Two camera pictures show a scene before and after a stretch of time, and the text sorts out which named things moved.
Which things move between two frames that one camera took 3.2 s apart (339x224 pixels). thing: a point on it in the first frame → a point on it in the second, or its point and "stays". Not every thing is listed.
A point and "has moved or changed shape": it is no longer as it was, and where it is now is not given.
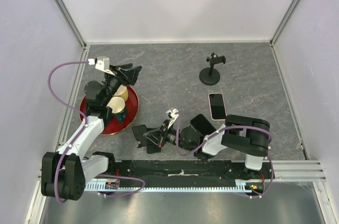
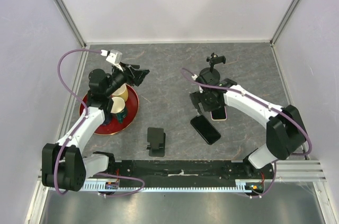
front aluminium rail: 285,171 stays
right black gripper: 161,133 → 195,97
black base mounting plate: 183,170 stays
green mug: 121,115 stays
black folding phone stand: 139,131 has moved or changed shape
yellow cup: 122,92 stays
